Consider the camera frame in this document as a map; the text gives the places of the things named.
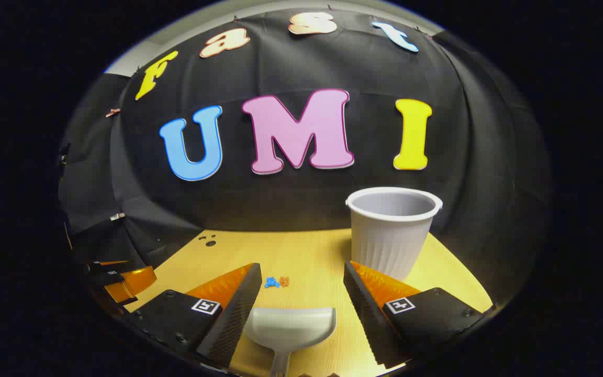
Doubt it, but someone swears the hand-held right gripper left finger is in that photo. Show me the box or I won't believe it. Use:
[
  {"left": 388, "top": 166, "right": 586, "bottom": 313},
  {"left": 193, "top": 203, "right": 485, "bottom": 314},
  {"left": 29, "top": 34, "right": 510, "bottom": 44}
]
[{"left": 124, "top": 263, "right": 263, "bottom": 370}]

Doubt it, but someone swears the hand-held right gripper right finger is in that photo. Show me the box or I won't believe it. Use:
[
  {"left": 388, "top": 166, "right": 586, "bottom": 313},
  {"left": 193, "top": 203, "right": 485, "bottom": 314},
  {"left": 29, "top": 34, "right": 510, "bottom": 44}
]
[{"left": 343, "top": 260, "right": 493, "bottom": 370}]

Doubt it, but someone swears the white ribbed garbage bin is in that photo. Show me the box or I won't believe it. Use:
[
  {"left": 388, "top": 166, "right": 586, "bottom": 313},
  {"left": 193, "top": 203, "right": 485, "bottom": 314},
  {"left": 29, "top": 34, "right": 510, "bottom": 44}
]
[{"left": 345, "top": 187, "right": 443, "bottom": 281}]

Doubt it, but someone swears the wooden desktop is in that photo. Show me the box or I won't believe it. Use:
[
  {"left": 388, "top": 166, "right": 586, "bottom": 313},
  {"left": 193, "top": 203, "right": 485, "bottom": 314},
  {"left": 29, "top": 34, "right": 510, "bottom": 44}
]
[{"left": 124, "top": 229, "right": 493, "bottom": 377}]

